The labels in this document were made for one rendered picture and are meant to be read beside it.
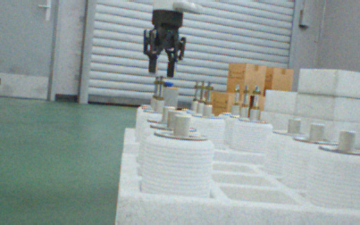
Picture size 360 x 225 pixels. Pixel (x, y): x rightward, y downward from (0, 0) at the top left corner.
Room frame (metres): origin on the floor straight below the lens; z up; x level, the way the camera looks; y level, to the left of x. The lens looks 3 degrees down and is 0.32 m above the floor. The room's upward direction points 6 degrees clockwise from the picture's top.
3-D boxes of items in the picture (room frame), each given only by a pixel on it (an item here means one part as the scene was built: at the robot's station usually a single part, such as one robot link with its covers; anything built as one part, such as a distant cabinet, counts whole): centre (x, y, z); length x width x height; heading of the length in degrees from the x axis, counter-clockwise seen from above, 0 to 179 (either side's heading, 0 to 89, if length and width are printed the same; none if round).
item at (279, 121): (4.28, -0.97, 0.09); 0.39 x 0.39 x 0.18; 29
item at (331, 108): (3.92, -1.17, 0.27); 0.39 x 0.39 x 0.18; 29
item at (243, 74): (5.20, -0.66, 0.45); 0.30 x 0.24 x 0.30; 30
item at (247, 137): (1.29, -0.19, 0.16); 0.10 x 0.10 x 0.18
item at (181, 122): (0.72, -0.01, 0.26); 0.02 x 0.02 x 0.03
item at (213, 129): (1.28, -0.08, 0.16); 0.10 x 0.10 x 0.18
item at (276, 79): (5.39, -0.96, 0.45); 0.30 x 0.24 x 0.30; 26
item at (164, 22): (1.27, 0.04, 0.45); 0.08 x 0.08 x 0.09
